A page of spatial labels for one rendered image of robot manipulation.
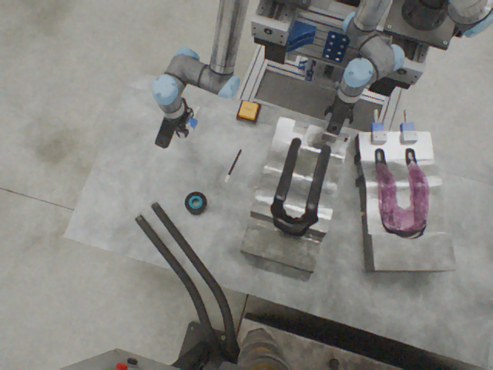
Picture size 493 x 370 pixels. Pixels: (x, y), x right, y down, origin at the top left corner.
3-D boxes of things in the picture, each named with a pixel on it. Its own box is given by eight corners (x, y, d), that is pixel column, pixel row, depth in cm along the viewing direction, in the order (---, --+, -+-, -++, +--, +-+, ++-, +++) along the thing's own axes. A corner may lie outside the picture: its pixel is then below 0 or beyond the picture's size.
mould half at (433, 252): (354, 138, 157) (362, 126, 147) (424, 136, 157) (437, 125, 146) (365, 272, 144) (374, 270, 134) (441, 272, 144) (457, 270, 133)
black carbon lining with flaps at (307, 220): (290, 137, 150) (293, 127, 141) (334, 149, 149) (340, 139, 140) (264, 229, 142) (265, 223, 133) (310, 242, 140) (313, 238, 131)
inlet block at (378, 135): (367, 113, 157) (370, 107, 151) (380, 113, 157) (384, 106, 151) (369, 146, 153) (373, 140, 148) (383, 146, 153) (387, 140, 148)
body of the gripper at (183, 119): (195, 116, 147) (190, 100, 136) (184, 136, 145) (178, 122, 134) (176, 107, 148) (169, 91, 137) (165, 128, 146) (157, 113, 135)
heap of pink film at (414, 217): (370, 162, 148) (377, 154, 141) (420, 161, 148) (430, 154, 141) (377, 234, 142) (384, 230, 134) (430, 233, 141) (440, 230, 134)
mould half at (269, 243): (278, 126, 159) (280, 110, 146) (344, 144, 157) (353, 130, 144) (240, 251, 147) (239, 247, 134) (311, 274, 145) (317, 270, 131)
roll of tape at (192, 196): (199, 219, 150) (197, 217, 147) (181, 206, 152) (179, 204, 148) (212, 202, 152) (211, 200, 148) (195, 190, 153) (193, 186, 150)
